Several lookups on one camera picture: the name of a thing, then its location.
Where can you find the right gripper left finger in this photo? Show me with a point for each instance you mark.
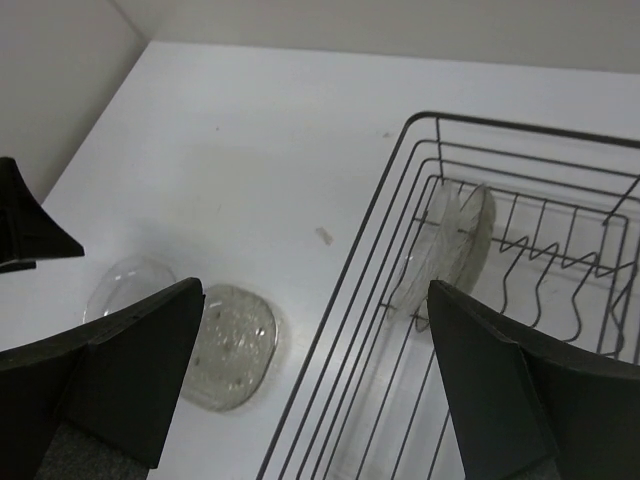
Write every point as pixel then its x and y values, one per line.
pixel 97 401

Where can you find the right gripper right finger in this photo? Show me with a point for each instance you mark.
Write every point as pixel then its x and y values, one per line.
pixel 524 402

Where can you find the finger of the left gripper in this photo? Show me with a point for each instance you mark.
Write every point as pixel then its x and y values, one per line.
pixel 28 233

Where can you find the clear glass plate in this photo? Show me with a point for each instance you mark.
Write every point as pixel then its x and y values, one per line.
pixel 423 263
pixel 128 281

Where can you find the smoky glass plate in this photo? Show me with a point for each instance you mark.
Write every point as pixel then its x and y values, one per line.
pixel 466 253
pixel 234 348

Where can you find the grey wire dish rack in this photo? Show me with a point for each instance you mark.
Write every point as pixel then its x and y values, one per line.
pixel 541 223

